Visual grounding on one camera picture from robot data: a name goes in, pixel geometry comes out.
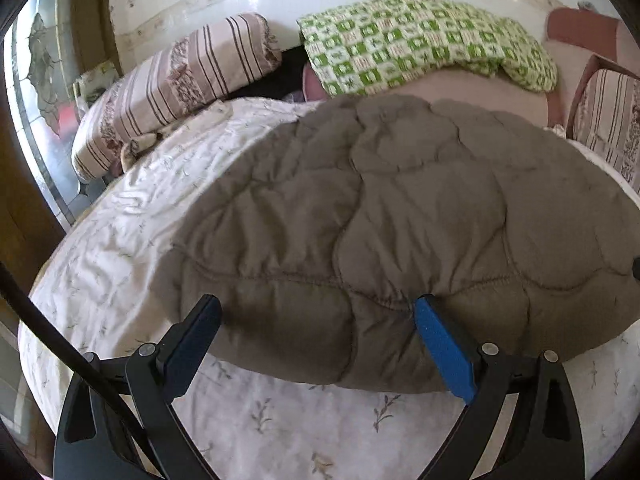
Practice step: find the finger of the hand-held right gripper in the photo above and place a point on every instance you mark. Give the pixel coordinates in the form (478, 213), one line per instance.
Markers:
(636, 269)

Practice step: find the white floral bed sheet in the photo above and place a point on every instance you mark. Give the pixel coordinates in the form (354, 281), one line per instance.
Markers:
(125, 240)

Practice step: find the striped floral seat cushion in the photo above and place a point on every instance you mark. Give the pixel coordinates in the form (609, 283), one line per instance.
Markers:
(610, 115)

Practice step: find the olive quilted hooded jacket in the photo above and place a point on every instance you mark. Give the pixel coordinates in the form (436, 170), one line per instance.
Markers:
(400, 210)

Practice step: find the printed paper bag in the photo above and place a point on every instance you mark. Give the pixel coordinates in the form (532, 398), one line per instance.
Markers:
(97, 82)

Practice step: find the striped floral bolster pillow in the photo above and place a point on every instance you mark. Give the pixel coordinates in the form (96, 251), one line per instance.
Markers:
(175, 85)

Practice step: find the small grey cloth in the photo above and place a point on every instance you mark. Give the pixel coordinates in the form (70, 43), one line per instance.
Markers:
(587, 5)

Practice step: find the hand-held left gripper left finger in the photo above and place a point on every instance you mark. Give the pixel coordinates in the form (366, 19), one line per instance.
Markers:
(195, 340)

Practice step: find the green checkered quilt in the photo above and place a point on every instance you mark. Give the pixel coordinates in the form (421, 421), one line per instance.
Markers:
(410, 40)

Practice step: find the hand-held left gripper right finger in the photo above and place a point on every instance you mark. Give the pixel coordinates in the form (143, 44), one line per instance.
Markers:
(445, 355)

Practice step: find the dark clothing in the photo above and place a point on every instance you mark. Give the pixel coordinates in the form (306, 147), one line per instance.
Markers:
(280, 72)

